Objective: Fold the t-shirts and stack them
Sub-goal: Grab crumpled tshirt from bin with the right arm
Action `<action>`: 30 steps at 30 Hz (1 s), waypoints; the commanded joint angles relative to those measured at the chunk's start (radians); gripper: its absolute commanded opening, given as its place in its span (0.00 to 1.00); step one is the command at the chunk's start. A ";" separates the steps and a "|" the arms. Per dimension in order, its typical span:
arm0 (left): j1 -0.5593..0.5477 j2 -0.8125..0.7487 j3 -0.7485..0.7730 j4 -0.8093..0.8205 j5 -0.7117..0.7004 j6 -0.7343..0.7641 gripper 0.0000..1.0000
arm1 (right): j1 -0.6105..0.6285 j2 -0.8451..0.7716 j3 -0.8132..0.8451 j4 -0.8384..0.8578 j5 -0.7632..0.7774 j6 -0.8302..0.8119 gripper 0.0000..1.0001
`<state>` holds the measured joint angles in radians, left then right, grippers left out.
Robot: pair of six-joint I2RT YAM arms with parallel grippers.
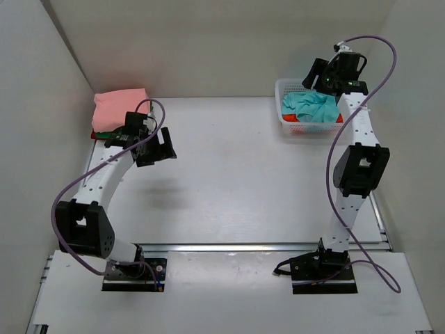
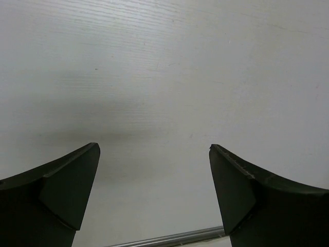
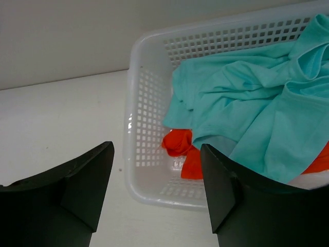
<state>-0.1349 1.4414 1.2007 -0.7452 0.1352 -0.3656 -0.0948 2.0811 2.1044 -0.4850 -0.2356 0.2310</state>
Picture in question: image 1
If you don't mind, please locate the teal t shirt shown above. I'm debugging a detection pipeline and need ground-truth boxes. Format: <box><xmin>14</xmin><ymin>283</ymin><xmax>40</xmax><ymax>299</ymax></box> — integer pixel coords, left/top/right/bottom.
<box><xmin>281</xmin><ymin>91</ymin><xmax>341</xmax><ymax>123</ymax></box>

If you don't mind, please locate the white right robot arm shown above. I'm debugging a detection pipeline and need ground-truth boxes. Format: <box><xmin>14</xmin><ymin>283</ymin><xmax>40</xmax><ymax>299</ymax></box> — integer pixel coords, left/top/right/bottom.
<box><xmin>289</xmin><ymin>52</ymin><xmax>390</xmax><ymax>284</ymax></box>

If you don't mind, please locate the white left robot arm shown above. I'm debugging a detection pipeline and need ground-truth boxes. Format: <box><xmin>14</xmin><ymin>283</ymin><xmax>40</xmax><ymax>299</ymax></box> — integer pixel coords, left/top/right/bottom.
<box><xmin>51</xmin><ymin>127</ymin><xmax>177</xmax><ymax>269</ymax></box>

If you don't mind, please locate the white plastic basket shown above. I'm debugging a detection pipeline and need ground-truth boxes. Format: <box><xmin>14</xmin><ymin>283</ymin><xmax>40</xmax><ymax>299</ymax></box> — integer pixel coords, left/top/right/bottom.
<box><xmin>275</xmin><ymin>79</ymin><xmax>343</xmax><ymax>134</ymax></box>

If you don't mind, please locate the orange t shirt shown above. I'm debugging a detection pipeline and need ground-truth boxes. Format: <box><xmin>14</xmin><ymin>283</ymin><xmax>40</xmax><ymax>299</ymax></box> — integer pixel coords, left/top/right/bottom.
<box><xmin>281</xmin><ymin>114</ymin><xmax>343</xmax><ymax>135</ymax></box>

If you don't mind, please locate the green folded t shirt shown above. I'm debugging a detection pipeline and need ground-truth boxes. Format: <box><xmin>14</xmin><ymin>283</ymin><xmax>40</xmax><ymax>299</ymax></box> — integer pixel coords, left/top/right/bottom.
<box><xmin>108</xmin><ymin>129</ymin><xmax>122</xmax><ymax>138</ymax></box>

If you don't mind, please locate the pink folded t shirt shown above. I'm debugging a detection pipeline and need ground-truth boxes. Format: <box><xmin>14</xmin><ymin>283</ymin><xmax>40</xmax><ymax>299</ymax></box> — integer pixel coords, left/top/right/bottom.
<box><xmin>92</xmin><ymin>88</ymin><xmax>147</xmax><ymax>133</ymax></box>

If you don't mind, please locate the red folded t shirt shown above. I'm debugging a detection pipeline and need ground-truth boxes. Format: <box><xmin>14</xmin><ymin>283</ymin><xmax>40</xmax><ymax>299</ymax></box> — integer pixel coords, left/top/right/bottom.
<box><xmin>90</xmin><ymin>131</ymin><xmax>109</xmax><ymax>140</ymax></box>

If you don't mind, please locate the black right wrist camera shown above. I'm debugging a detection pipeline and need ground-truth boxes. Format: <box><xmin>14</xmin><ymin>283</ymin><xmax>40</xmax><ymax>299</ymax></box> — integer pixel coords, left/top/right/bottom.
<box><xmin>332</xmin><ymin>43</ymin><xmax>368</xmax><ymax>81</ymax></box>

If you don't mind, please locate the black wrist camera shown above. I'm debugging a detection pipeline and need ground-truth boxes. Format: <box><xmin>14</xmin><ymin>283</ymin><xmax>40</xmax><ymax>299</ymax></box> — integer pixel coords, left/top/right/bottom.
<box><xmin>332</xmin><ymin>43</ymin><xmax>368</xmax><ymax>81</ymax></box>
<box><xmin>122</xmin><ymin>112</ymin><xmax>157</xmax><ymax>136</ymax></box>

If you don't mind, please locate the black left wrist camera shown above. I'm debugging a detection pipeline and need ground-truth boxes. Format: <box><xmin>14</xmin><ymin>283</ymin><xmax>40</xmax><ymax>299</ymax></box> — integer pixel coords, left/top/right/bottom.
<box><xmin>122</xmin><ymin>112</ymin><xmax>157</xmax><ymax>136</ymax></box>

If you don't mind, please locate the aluminium rail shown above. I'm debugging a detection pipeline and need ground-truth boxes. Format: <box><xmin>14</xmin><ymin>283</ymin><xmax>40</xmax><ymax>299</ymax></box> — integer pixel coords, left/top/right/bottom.
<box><xmin>133</xmin><ymin>243</ymin><xmax>389</xmax><ymax>253</ymax></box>

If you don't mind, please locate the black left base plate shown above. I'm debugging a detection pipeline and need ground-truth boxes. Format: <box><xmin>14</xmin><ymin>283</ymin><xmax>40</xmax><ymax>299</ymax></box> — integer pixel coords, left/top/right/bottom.
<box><xmin>102</xmin><ymin>257</ymin><xmax>168</xmax><ymax>293</ymax></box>

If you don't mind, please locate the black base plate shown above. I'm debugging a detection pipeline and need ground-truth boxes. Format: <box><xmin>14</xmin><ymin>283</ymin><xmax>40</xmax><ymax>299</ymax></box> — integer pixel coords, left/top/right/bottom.
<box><xmin>290</xmin><ymin>258</ymin><xmax>358</xmax><ymax>295</ymax></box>
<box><xmin>102</xmin><ymin>257</ymin><xmax>168</xmax><ymax>293</ymax></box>

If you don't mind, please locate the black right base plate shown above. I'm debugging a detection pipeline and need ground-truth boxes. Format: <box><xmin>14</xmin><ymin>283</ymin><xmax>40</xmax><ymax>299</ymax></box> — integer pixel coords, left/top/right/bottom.
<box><xmin>290</xmin><ymin>258</ymin><xmax>358</xmax><ymax>295</ymax></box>

